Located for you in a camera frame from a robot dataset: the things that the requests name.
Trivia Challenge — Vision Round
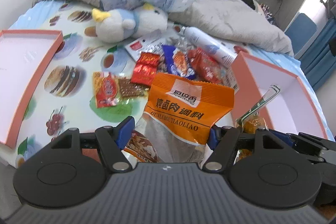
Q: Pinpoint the red clear crispy snack packet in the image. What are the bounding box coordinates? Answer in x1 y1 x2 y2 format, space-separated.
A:
187 47 235 97

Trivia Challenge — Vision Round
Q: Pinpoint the white blue plush toy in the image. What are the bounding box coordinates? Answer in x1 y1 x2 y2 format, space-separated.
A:
92 3 168 43

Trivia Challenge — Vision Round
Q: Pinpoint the white shrimp snack packet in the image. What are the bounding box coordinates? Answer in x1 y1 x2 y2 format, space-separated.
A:
125 30 172 61

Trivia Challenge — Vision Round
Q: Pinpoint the blue noodle snack packet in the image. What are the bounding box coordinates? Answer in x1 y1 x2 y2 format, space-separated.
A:
162 45 196 80

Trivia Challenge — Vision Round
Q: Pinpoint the white spray bottle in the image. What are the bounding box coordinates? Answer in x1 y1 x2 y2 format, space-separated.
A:
180 27 237 68

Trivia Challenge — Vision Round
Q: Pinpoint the blue chair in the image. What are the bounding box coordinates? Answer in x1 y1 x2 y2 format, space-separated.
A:
284 12 336 91

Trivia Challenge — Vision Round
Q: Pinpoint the grey blanket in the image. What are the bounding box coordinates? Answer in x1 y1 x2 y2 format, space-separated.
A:
33 0 294 56

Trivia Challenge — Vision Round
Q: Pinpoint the pink storage box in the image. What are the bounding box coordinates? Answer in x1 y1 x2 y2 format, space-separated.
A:
225 52 334 141

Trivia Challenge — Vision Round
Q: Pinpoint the yellow red cracker packet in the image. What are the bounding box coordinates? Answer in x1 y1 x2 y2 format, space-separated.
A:
92 72 149 109

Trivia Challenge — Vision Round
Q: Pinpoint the orange seasoning packet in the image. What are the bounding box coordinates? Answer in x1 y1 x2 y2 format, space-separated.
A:
125 73 235 163

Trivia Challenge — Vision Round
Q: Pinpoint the green striped snack packet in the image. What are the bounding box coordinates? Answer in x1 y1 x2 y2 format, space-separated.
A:
236 85 281 134

